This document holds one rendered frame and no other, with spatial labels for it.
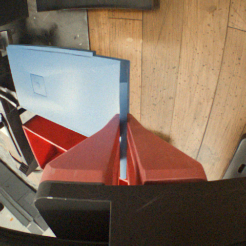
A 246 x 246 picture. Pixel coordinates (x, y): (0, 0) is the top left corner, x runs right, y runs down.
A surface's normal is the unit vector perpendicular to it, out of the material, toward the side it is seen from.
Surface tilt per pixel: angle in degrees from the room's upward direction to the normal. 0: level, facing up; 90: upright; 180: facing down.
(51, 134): 90
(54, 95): 2
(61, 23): 0
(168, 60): 0
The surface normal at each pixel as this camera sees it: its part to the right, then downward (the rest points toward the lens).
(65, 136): -0.02, -0.79
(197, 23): -0.52, 0.53
